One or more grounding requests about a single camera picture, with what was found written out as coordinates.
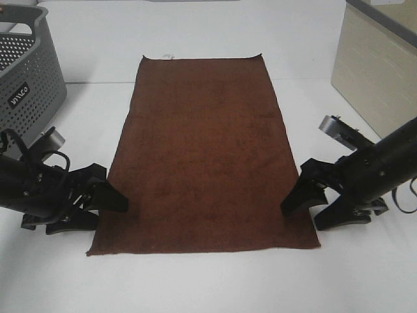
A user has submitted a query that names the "white towel care label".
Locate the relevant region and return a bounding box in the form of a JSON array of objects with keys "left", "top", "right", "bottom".
[{"left": 162, "top": 53, "right": 175, "bottom": 60}]

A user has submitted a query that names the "brown towel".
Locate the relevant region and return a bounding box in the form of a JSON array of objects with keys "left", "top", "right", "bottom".
[{"left": 89, "top": 55, "right": 320, "bottom": 256}]

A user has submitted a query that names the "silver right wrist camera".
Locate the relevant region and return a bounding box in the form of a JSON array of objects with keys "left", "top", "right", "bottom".
[{"left": 319, "top": 115, "right": 373, "bottom": 151}]

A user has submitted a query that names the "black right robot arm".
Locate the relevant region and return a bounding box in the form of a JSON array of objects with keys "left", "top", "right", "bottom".
[{"left": 281, "top": 115, "right": 416, "bottom": 230}]

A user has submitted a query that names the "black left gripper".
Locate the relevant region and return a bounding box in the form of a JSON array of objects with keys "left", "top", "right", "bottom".
[{"left": 21, "top": 164, "right": 128, "bottom": 235}]

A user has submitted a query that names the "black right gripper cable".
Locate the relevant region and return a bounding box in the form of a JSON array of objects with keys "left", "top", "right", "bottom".
[{"left": 390, "top": 175, "right": 417, "bottom": 215}]

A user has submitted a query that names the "grey perforated plastic basket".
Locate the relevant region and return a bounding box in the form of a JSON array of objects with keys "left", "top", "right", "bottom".
[{"left": 1, "top": 5, "right": 67, "bottom": 146}]

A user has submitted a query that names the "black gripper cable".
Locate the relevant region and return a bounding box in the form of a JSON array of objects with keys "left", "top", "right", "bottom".
[
  {"left": 0, "top": 128, "right": 72, "bottom": 183},
  {"left": 390, "top": 175, "right": 417, "bottom": 215}
]

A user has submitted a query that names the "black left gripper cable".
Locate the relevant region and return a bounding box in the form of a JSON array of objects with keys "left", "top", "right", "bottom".
[{"left": 0, "top": 128, "right": 72, "bottom": 183}]

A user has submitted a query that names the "beige plastic storage box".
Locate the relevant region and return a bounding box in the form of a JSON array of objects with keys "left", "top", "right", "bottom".
[{"left": 331, "top": 1, "right": 416, "bottom": 138}]

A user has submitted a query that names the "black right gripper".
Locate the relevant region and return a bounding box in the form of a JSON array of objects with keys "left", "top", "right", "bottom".
[{"left": 281, "top": 158, "right": 388, "bottom": 230}]

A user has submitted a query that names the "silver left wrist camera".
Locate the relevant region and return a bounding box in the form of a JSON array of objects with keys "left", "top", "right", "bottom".
[{"left": 29, "top": 127, "right": 65, "bottom": 162}]

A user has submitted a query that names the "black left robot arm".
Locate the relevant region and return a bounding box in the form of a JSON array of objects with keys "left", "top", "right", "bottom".
[{"left": 1, "top": 156, "right": 128, "bottom": 235}]

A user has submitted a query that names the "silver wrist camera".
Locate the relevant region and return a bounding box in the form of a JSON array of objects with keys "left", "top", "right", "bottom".
[
  {"left": 29, "top": 127, "right": 65, "bottom": 162},
  {"left": 319, "top": 115, "right": 373, "bottom": 151}
]

